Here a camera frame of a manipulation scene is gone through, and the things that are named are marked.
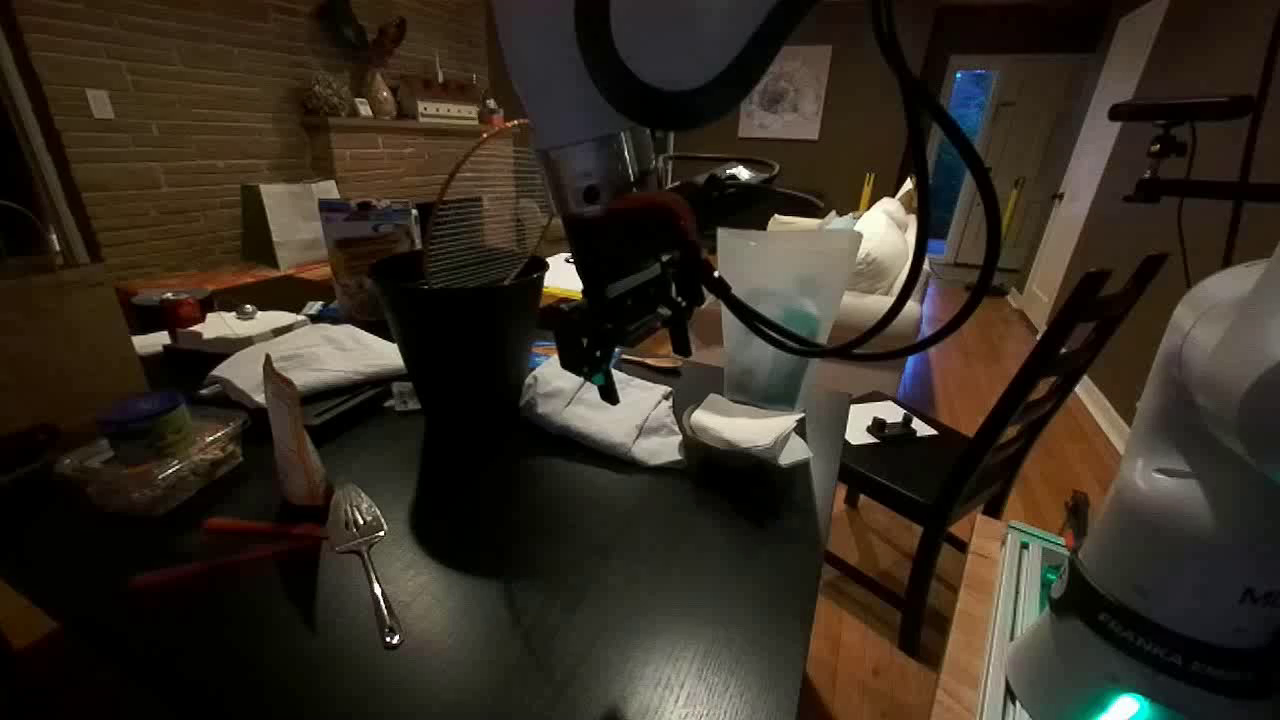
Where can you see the framed wall picture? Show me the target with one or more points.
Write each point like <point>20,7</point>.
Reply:
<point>784,91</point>

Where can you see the black wooden chair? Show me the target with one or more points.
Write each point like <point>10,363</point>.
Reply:
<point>933,473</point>

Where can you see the brown cardboard box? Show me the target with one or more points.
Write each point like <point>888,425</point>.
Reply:
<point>53,348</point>

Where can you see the mantel vase with plant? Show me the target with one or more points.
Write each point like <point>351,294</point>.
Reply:
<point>379,85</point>

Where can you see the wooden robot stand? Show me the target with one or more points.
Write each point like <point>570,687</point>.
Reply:
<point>961,626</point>

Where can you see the silver slotted spoon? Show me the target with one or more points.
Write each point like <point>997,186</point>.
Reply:
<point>356,523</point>

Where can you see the round mesh hoop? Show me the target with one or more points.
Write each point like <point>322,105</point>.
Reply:
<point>462,155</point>

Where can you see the wooden hearth bench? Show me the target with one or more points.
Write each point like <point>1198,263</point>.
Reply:
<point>226,282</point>

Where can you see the teal item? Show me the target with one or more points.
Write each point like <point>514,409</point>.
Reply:
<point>784,346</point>

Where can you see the white folded napkin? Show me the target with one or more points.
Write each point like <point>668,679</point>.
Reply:
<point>745,429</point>

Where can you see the black metal bucket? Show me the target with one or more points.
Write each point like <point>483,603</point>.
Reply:
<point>462,400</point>

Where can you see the white paper stack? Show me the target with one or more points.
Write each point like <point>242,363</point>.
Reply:
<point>307,363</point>

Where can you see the white cardboard box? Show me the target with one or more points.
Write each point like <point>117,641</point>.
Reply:
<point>297,223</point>

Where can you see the colourful printed box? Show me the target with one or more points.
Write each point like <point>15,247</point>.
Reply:
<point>364,230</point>

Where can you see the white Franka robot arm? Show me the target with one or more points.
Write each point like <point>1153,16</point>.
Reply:
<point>1200,464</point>

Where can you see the white paper sheet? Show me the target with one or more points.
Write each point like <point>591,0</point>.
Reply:
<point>866,417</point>

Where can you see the white crumpled cloth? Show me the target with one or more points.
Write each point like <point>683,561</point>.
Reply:
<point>601,409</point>

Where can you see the blue lidded jar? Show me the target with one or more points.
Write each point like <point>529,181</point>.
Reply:
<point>147,425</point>

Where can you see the white sofa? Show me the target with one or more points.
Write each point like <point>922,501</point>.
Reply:
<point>883,254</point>

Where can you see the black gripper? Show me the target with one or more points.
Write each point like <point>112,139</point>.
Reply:
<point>626,265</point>

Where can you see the white light switch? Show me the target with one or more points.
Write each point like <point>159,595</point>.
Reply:
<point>101,105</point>

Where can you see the white glass door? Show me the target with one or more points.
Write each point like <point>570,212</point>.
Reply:
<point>970,144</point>

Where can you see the red stick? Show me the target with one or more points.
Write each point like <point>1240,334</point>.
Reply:
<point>263,531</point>
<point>214,567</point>

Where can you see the clear plastic food box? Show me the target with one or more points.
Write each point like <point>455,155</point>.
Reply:
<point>163,483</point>

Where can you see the black camera stand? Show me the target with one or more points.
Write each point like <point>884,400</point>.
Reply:
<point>1183,109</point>

